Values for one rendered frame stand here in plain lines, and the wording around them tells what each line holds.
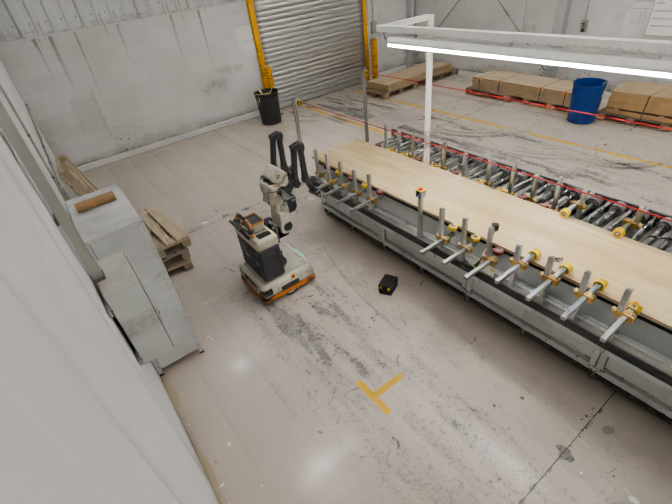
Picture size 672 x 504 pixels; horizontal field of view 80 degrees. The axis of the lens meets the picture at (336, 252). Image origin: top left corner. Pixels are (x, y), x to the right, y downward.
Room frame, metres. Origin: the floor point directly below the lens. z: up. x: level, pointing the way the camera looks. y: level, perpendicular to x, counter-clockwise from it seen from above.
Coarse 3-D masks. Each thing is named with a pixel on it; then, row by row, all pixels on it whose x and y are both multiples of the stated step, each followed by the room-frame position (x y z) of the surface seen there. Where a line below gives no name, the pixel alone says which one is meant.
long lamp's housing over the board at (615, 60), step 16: (432, 48) 3.50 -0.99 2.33; (448, 48) 3.36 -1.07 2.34; (464, 48) 3.24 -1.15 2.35; (480, 48) 3.12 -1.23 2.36; (496, 48) 3.02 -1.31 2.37; (512, 48) 2.92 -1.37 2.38; (528, 48) 2.83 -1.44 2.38; (544, 48) 2.78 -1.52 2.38; (592, 64) 2.45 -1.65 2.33; (608, 64) 2.37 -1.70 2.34; (624, 64) 2.31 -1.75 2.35; (640, 64) 2.24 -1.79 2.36; (656, 64) 2.18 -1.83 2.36
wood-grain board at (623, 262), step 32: (320, 160) 4.90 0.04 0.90; (352, 160) 4.77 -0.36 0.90; (384, 160) 4.64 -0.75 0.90; (416, 160) 4.52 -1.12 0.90; (384, 192) 3.87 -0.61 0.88; (448, 192) 3.65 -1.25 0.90; (480, 192) 3.56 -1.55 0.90; (480, 224) 3.00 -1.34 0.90; (512, 224) 2.93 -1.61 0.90; (544, 224) 2.87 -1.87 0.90; (576, 224) 2.80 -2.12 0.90; (544, 256) 2.44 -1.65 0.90; (576, 256) 2.39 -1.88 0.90; (608, 256) 2.34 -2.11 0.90; (640, 256) 2.29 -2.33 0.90; (608, 288) 2.00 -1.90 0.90; (640, 288) 1.96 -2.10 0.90
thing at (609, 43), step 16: (416, 16) 4.34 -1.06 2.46; (432, 16) 4.41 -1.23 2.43; (400, 32) 3.84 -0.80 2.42; (416, 32) 3.68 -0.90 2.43; (432, 32) 3.53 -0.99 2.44; (448, 32) 3.40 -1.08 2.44; (464, 32) 3.27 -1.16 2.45; (480, 32) 3.15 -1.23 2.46; (496, 32) 3.06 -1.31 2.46; (512, 32) 2.99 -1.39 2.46; (608, 48) 2.41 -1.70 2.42; (624, 48) 2.35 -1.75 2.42; (640, 48) 2.28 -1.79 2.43; (656, 48) 2.22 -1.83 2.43; (432, 64) 4.42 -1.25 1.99
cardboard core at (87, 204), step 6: (108, 192) 3.13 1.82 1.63; (90, 198) 3.06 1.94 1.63; (96, 198) 3.06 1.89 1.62; (102, 198) 3.07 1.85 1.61; (108, 198) 3.09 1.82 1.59; (114, 198) 3.12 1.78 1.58; (78, 204) 2.99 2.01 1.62; (84, 204) 3.00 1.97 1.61; (90, 204) 3.02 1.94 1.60; (96, 204) 3.04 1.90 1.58; (102, 204) 3.08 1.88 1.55; (78, 210) 2.96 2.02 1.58; (84, 210) 2.99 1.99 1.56
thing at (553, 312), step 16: (336, 192) 4.35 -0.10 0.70; (368, 208) 3.84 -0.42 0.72; (384, 224) 3.60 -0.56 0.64; (400, 224) 3.47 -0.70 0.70; (416, 240) 3.20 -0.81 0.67; (432, 240) 3.12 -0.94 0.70; (448, 256) 2.86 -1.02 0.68; (480, 272) 2.57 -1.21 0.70; (496, 288) 2.43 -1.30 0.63; (512, 288) 2.33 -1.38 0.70; (528, 304) 2.18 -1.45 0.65; (544, 304) 2.11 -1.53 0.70; (560, 320) 1.97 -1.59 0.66; (576, 320) 1.92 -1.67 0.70; (592, 336) 1.78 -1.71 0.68; (624, 352) 1.61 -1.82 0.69; (640, 352) 1.58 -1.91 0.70; (640, 368) 1.51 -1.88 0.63; (656, 368) 1.45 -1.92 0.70
